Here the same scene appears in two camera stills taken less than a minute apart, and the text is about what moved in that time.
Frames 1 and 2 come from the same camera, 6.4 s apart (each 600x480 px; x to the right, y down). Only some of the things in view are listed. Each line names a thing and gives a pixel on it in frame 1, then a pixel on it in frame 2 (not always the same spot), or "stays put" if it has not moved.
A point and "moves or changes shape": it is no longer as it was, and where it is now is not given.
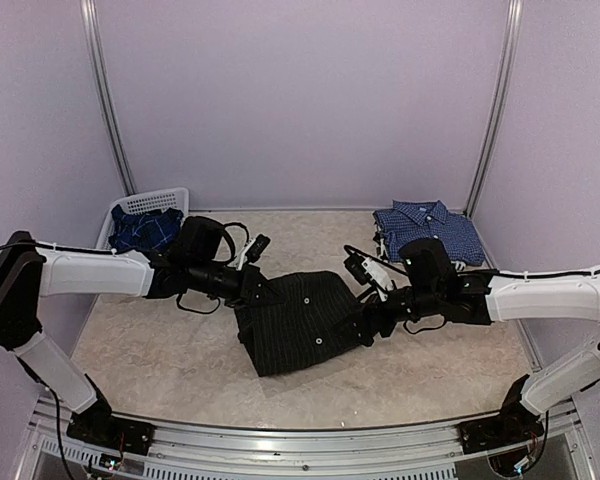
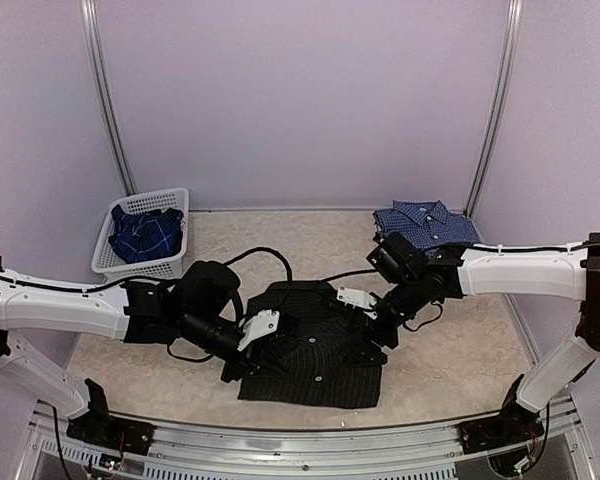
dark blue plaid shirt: [151, 230] stays put
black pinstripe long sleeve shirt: [291, 321] moves or changes shape
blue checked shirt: [426, 219] stays put
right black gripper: [365, 327] → [373, 349]
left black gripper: [251, 279] → [267, 359]
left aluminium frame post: [105, 94] stays put
